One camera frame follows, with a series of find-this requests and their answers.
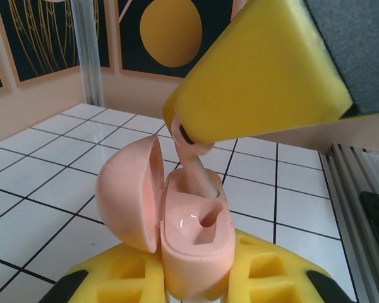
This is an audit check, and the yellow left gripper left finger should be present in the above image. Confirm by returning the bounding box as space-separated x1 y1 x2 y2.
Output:
52 242 167 303

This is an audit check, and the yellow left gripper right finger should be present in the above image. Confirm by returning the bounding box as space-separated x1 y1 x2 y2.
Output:
227 227 361 303

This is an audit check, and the round pink earbud case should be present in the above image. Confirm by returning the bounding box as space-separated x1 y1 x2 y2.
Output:
95 134 238 300

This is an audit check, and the pink wireless earbud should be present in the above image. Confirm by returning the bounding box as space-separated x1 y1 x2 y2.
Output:
171 114 222 200

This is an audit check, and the aluminium mounting rail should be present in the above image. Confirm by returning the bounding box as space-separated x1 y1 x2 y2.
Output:
318 143 379 303

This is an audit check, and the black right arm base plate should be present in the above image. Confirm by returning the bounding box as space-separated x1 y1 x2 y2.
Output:
359 188 379 253

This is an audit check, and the aluminium corner post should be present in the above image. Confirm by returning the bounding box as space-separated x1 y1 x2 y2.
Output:
71 0 105 107

